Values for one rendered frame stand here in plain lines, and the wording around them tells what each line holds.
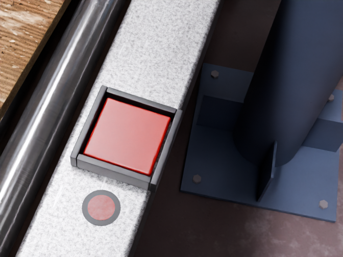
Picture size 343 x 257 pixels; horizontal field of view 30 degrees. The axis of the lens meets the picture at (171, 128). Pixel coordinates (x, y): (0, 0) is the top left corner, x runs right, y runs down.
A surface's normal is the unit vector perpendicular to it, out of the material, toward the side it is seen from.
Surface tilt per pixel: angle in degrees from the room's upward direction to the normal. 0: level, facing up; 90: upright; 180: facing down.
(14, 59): 0
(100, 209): 0
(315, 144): 90
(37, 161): 40
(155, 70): 0
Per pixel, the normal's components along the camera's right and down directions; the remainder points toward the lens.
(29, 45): 0.10, -0.48
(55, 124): 0.69, -0.17
